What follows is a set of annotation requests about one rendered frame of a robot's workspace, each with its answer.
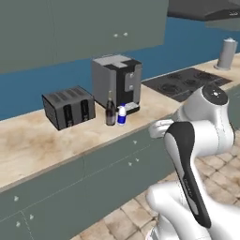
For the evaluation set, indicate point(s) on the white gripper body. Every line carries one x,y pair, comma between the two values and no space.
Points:
160,128

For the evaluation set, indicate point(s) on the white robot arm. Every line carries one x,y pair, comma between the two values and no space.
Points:
200,137

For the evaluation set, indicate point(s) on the small silver drawer knob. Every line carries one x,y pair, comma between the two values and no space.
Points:
135,142
15,198

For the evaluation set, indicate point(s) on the small silver cupboard knob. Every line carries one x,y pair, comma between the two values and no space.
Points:
129,163
137,160
18,223
125,34
31,216
115,35

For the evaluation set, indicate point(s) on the white bottle with blue label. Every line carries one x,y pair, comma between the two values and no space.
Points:
122,117

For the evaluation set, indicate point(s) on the grey-green lower cupboard door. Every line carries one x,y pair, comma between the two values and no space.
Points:
59,212
9,231
108,190
150,172

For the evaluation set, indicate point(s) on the grey-green drawer front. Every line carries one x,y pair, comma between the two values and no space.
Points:
43,190
118,150

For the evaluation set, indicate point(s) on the dark glass wine bottle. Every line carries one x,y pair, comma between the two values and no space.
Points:
110,114

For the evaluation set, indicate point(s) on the black hob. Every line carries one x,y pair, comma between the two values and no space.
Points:
184,82

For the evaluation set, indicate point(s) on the grey and black coffee machine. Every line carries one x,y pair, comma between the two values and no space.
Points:
109,81

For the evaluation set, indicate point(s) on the dark grey four-slot toaster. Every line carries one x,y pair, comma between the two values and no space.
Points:
68,108

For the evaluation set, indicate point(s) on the grey cylindrical kettle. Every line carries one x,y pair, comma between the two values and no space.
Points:
227,53

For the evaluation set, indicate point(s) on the grey-green upper cupboard run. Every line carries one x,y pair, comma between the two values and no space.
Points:
223,25

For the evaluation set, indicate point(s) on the dark grey range hood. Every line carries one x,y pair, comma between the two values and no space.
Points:
200,9

